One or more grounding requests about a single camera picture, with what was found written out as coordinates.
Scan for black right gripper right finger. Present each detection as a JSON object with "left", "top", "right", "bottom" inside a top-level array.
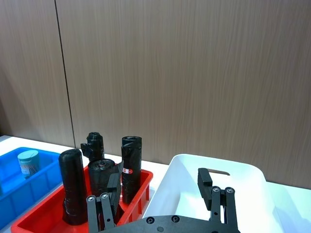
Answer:
[{"left": 197, "top": 167, "right": 241, "bottom": 232}]

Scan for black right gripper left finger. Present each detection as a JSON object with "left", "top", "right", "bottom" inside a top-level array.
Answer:
[{"left": 86, "top": 166, "right": 123, "bottom": 233}]

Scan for short wide black bag roll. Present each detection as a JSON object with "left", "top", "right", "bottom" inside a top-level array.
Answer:
[{"left": 87, "top": 159, "right": 122, "bottom": 198}]

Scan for white plastic basket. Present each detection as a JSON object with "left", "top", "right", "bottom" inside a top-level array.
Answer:
[{"left": 142, "top": 153, "right": 296, "bottom": 233}]

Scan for red plastic bin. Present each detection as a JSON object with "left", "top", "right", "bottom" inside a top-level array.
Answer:
[{"left": 10, "top": 163, "right": 155, "bottom": 233}]

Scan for black bag roll red label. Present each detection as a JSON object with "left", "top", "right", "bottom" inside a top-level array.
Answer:
[{"left": 121, "top": 136, "right": 143, "bottom": 204}]

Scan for tall smooth black bag roll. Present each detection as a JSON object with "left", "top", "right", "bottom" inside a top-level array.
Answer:
[{"left": 58, "top": 148, "right": 89, "bottom": 227}]

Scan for black bag roll with knot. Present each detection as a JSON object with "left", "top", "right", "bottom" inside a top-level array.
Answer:
[{"left": 80, "top": 132, "right": 105, "bottom": 164}]

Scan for blue plastic bin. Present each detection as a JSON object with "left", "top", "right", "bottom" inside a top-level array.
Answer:
[{"left": 0, "top": 147, "right": 64, "bottom": 224}]

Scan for teal cylindrical container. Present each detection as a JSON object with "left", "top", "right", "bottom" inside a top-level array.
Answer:
[{"left": 17, "top": 150, "right": 40, "bottom": 179}]

